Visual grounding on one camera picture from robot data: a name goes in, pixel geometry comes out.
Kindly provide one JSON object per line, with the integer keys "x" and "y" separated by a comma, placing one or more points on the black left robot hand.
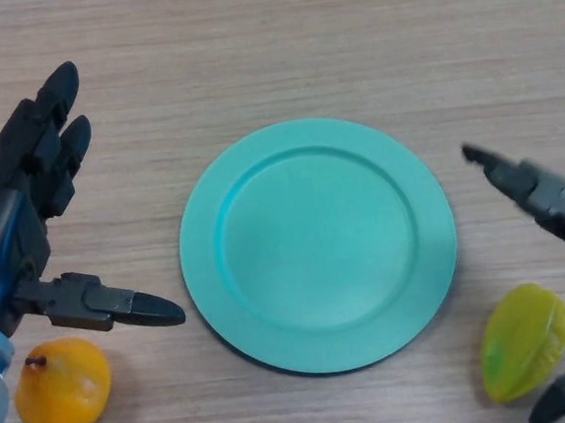
{"x": 17, "y": 234}

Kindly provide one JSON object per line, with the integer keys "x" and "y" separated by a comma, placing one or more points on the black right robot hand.
{"x": 548, "y": 193}

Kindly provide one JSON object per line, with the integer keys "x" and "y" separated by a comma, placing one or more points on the yellow green starfruit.
{"x": 522, "y": 344}

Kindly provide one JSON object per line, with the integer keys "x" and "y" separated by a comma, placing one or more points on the green round plate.
{"x": 315, "y": 248}

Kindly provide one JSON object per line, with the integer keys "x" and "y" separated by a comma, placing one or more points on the orange yellow pear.
{"x": 63, "y": 389}

